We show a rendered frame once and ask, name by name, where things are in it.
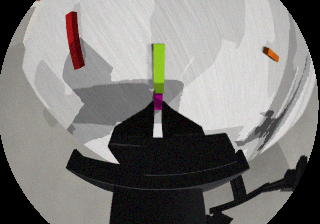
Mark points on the red rod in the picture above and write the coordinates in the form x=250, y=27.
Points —
x=73, y=40

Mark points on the lime green rod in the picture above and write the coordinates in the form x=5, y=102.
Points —
x=158, y=67

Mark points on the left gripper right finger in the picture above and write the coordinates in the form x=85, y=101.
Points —
x=177, y=124

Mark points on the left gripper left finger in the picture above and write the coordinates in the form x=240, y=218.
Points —
x=139, y=124

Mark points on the orange rod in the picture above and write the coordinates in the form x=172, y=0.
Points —
x=271, y=54

